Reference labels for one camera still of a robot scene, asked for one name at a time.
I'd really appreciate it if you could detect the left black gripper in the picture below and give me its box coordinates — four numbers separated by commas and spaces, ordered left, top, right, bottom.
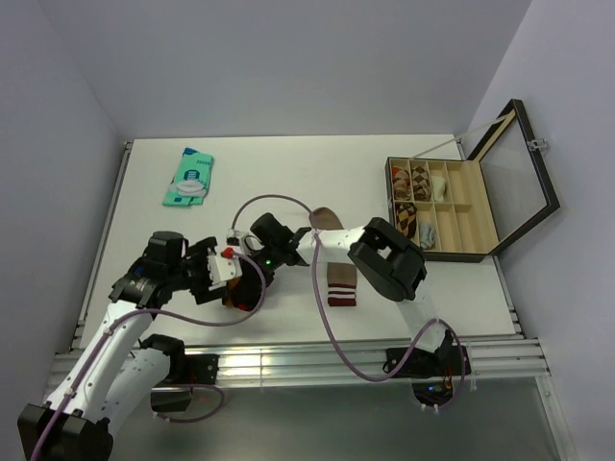
167, 237, 230, 303

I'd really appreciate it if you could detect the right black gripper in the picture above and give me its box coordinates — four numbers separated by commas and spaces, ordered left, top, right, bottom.
237, 245, 285, 303

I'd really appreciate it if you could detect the black red yellow argyle sock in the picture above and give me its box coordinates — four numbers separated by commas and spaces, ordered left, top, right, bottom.
222, 260, 262, 312

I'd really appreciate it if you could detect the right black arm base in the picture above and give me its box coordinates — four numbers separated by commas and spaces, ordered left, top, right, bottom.
394, 346, 472, 410

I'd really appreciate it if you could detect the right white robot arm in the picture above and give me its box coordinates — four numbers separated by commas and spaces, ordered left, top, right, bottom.
250, 206, 453, 375

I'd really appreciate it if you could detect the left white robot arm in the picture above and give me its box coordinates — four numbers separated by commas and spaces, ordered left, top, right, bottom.
17, 231, 242, 460

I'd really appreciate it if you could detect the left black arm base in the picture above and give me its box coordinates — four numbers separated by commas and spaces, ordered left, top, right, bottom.
150, 353, 219, 414

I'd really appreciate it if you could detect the brown sock with striped cuff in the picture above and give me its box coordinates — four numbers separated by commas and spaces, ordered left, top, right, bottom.
313, 206, 357, 307

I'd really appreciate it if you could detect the mint green sock pair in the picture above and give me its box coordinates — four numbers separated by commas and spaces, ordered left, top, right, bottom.
162, 148, 214, 206

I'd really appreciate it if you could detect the rolled dark brown argyle sock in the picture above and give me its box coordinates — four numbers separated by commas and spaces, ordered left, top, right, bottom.
395, 202, 417, 239

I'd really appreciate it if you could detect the rolled orange beige argyle sock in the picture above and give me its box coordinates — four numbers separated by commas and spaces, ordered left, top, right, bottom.
391, 166, 411, 201

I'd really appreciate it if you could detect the rolled light blue sock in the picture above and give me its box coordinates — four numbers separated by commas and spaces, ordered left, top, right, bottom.
419, 221, 437, 250

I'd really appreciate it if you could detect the rolled brown beige argyle sock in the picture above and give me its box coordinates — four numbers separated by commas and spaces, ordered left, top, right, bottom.
411, 166, 431, 202

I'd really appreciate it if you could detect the rolled white sock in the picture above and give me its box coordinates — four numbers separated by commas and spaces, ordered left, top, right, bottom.
431, 176, 447, 203

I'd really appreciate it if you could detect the black compartment box with lid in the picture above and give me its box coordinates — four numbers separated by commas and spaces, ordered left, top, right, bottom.
384, 99, 560, 262

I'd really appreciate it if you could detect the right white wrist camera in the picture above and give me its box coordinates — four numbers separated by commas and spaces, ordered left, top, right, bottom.
226, 230, 259, 255

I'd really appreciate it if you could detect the aluminium table edge rail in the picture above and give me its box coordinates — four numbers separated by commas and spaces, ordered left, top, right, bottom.
186, 337, 550, 389

